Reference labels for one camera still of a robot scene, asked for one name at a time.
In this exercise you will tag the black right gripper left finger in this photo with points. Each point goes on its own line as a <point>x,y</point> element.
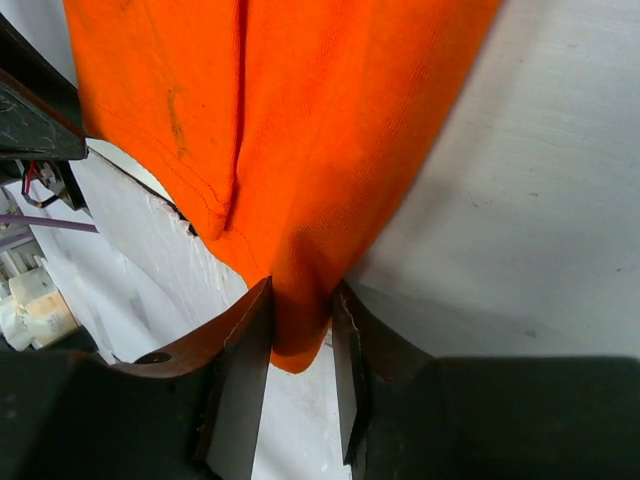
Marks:
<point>189,410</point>

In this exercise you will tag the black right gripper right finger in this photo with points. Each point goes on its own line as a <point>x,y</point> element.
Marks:
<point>405,414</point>

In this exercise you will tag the orange t shirt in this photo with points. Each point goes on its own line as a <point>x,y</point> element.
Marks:
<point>286,132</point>

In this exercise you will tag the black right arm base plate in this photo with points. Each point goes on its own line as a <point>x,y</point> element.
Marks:
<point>41,125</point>

